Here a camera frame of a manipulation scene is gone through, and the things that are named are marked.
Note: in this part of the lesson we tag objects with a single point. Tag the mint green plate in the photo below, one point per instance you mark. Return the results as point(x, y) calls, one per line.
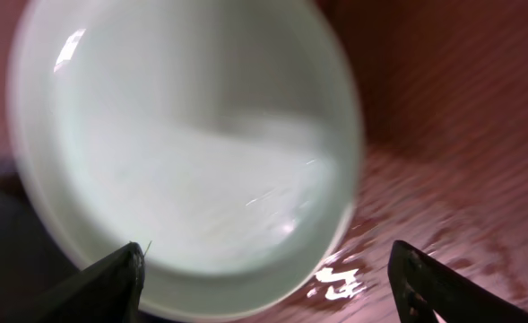
point(222, 136)

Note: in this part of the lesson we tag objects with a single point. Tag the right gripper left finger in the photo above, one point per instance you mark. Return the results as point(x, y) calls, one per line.
point(107, 291)

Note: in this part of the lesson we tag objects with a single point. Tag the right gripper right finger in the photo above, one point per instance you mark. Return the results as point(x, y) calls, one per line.
point(426, 291)

